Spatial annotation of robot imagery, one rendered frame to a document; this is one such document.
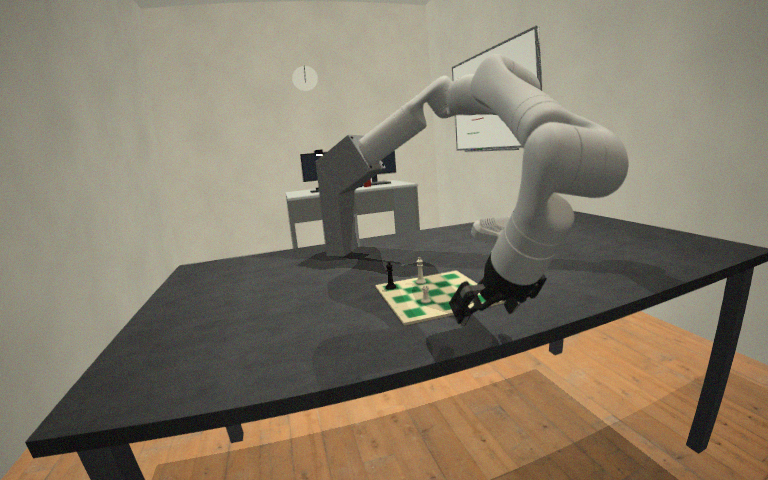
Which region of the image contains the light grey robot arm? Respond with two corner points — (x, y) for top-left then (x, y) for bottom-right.
(358, 54), (629, 285)

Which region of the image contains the green and cream chessboard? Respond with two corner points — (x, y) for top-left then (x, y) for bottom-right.
(375, 271), (477, 326)

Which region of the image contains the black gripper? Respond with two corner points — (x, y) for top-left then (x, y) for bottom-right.
(449, 254), (547, 326)

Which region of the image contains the black chess king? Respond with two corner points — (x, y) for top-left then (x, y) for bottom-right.
(386, 262), (396, 290)

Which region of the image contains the white chess king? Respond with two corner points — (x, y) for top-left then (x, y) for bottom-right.
(416, 257), (426, 284)

